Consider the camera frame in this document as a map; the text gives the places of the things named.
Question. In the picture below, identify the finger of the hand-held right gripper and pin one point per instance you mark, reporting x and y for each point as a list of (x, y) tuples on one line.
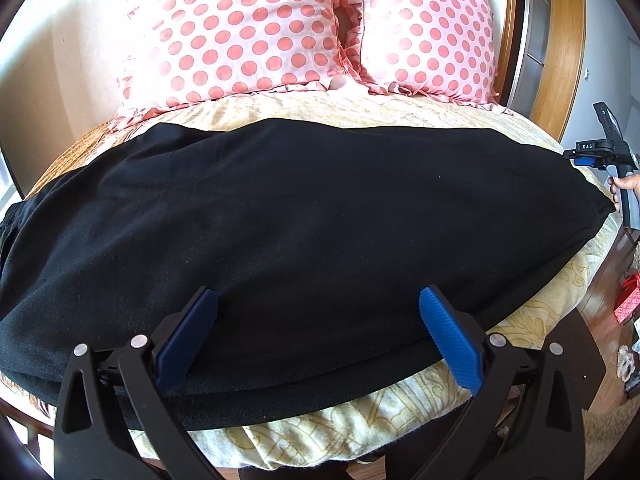
[(584, 161)]

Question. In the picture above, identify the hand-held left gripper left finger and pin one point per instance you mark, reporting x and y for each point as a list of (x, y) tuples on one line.
[(187, 332)]

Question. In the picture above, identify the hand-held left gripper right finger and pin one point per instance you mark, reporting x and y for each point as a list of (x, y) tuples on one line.
[(450, 332)]

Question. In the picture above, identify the black pants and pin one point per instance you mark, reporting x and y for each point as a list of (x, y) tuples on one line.
[(300, 240)]

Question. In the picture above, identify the person's right hand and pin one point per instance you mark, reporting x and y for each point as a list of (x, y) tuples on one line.
[(629, 184)]

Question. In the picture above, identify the yellow patterned bedspread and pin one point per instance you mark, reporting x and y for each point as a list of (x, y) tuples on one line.
[(540, 330)]

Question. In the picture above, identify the wooden wardrobe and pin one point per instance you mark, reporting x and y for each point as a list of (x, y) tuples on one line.
[(547, 45)]

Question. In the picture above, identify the red patterned box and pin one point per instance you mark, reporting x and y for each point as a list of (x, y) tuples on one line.
[(627, 301)]

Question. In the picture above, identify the pink polka dot pillow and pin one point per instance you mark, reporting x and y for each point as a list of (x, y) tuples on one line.
[(235, 30), (425, 30)]

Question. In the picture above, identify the wooden bed frame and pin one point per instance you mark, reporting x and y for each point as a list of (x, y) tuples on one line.
[(27, 425)]

